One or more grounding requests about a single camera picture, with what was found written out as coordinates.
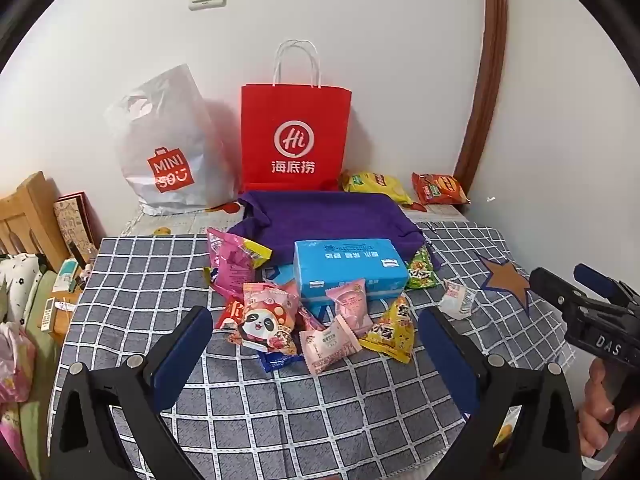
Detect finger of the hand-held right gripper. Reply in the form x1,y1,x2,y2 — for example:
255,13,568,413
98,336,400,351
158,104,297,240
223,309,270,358
573,263,640,306
530,267,591,311

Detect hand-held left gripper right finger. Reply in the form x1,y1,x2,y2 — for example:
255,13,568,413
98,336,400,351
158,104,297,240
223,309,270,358
417,306,583,480

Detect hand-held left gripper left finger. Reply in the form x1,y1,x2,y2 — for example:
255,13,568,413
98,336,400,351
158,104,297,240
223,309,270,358
50,305,215,480

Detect green triangular snack packet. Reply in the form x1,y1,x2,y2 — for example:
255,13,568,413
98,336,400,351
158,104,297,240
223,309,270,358
405,247,441,290

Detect purple towel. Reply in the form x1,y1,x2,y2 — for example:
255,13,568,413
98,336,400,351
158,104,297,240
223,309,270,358
227,190,441,273

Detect person's right hand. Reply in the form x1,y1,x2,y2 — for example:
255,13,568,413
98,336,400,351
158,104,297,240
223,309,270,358
577,360,637,457

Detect yellow triangular snack packet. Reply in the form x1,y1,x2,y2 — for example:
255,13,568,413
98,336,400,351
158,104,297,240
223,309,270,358
359,296,416,363

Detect small white snack packet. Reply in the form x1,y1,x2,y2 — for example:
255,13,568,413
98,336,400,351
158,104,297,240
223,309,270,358
439,280,481,320

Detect panda print snack packet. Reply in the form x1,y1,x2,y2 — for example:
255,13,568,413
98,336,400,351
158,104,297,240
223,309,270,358
227,282,301,353

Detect magenta snack packet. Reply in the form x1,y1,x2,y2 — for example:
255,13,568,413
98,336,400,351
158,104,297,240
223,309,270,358
206,227,273,298

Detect grey checked blanket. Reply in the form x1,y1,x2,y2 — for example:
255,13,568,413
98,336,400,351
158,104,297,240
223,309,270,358
60,220,581,480

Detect dark blue snack packet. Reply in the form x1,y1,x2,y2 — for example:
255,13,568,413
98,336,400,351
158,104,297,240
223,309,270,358
257,347,306,373

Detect long red pink snack packet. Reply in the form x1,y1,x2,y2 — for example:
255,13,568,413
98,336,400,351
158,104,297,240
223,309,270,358
297,305,326,333

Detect blue tissue pack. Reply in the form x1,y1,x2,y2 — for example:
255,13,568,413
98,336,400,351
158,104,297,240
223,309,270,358
293,238,411,313

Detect orange chip bag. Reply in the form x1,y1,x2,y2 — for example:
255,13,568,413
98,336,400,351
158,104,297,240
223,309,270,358
411,172,471,206

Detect pink plastic bag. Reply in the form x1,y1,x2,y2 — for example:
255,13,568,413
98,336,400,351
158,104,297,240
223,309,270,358
0,322,36,403

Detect white spotted plush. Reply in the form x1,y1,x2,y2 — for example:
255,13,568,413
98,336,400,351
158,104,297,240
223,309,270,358
0,252,46,326

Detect yellow chip bag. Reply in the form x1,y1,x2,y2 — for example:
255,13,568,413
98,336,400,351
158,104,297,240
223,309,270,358
341,171,415,206

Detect wooden headboard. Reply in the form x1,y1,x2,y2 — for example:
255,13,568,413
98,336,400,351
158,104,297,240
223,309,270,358
0,171,71,271

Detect white plastic bag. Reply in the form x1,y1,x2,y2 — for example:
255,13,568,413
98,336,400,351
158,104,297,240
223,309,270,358
104,64,241,217

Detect red paper bag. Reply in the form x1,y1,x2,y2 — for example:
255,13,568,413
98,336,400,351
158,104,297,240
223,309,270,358
241,40,352,192

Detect brown wooden door frame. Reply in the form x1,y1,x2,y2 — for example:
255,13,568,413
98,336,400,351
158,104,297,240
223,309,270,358
452,0,508,193

